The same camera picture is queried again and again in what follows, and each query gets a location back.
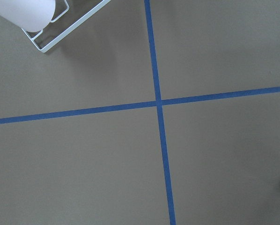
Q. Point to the pink cup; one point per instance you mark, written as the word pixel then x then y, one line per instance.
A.
pixel 30 15

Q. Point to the white wire cup rack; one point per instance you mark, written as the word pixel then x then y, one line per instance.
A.
pixel 69 15

